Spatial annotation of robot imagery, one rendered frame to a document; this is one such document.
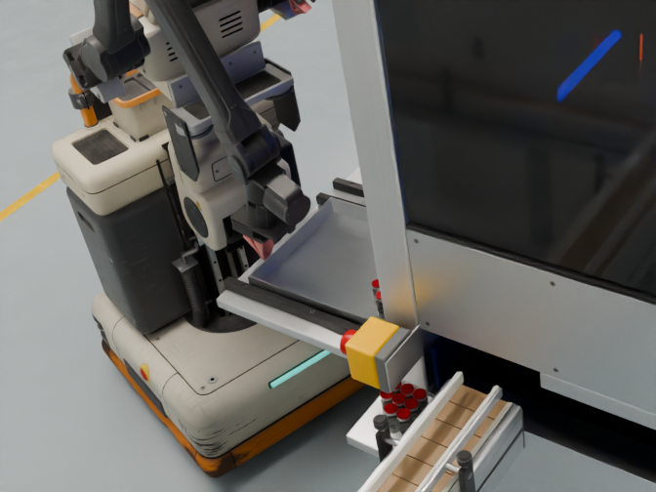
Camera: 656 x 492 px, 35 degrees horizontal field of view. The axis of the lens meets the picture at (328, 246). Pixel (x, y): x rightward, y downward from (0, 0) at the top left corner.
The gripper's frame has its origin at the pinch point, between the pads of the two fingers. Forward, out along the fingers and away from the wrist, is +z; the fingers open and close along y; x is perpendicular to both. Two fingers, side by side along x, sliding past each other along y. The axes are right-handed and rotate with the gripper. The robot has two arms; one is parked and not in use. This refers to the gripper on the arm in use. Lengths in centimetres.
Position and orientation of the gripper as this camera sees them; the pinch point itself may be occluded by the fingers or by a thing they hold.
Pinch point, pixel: (266, 255)
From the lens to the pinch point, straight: 191.0
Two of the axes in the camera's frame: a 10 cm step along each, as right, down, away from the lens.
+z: 0.1, 7.3, 6.9
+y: 8.1, 4.0, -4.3
